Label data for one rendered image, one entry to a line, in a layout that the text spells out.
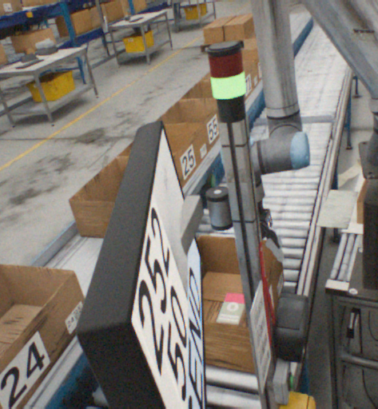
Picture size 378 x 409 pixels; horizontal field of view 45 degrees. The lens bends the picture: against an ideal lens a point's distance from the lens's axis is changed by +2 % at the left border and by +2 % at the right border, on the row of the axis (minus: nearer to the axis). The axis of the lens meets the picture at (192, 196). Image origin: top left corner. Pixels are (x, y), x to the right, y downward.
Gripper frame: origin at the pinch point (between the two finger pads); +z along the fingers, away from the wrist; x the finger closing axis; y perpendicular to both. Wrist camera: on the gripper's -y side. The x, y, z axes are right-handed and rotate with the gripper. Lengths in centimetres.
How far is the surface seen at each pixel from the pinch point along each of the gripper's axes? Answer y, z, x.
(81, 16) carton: 664, -60, 477
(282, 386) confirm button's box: -38.1, 2.2, -11.9
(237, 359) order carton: -18.9, 18.3, 6.7
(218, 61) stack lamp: -37, -65, -15
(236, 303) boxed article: 2.5, 18.0, 12.6
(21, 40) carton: 510, -54, 496
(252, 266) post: -36.8, -27.4, -11.8
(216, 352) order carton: -18.8, 16.6, 12.4
